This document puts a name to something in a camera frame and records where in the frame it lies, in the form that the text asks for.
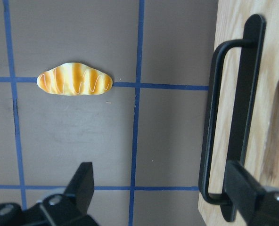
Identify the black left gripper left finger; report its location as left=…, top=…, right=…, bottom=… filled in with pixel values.
left=0, top=162, right=98, bottom=226

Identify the light wooden drawer cabinet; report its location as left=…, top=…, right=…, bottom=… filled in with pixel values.
left=198, top=0, right=279, bottom=226

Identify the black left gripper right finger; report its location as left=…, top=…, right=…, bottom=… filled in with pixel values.
left=224, top=160, right=279, bottom=226

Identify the striped bread roll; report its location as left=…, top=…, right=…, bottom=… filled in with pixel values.
left=36, top=63, right=113, bottom=96

